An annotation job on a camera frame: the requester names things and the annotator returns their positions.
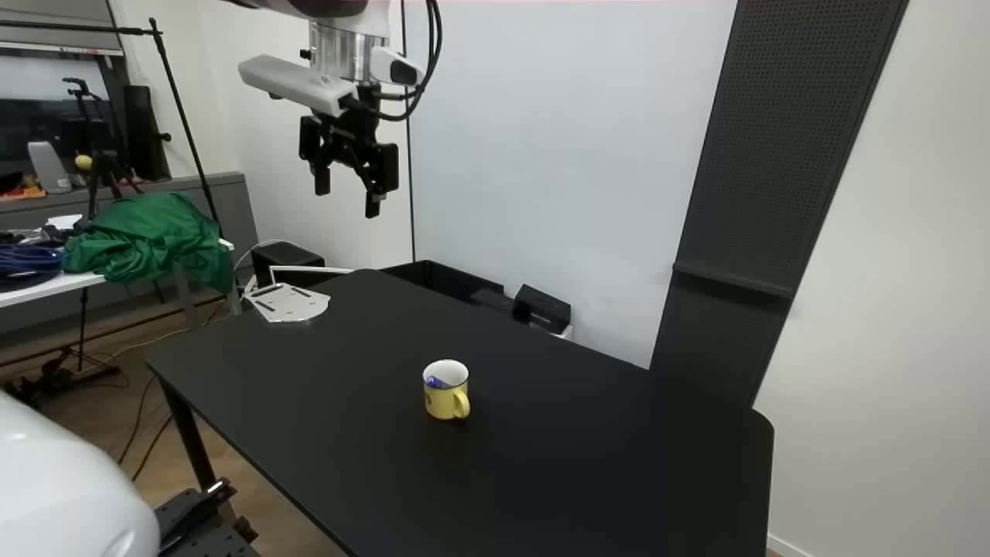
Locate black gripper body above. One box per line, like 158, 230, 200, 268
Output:
297, 89, 403, 194

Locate yellow mug white inside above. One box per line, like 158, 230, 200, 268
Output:
418, 356, 476, 423

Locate black square box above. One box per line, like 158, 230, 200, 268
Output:
247, 239, 328, 288

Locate black light stand pole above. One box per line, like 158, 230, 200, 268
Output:
0, 17, 226, 236

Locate black speaker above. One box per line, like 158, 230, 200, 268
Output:
119, 85, 174, 187

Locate white backdrop board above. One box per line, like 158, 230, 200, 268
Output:
403, 0, 742, 371

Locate green cloth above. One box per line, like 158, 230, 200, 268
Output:
59, 191, 235, 293

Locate grey upright device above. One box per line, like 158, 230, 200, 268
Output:
25, 138, 73, 194

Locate black table leg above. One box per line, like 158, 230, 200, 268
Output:
158, 371, 226, 497

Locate white side table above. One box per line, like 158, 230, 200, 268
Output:
0, 268, 112, 376

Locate dark blue bag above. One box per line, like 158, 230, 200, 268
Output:
0, 239, 68, 292

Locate black stand feet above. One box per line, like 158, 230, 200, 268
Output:
2, 344, 119, 405

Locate tall black panel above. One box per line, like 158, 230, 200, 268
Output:
648, 0, 912, 412

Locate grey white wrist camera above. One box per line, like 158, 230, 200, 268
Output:
239, 54, 357, 118

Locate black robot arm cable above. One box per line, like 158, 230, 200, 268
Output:
375, 0, 444, 125

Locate black camera tripod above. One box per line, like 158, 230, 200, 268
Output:
59, 75, 141, 215

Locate black floor cables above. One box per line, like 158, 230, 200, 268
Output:
112, 376, 178, 484

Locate black metal mount base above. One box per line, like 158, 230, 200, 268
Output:
151, 476, 260, 557

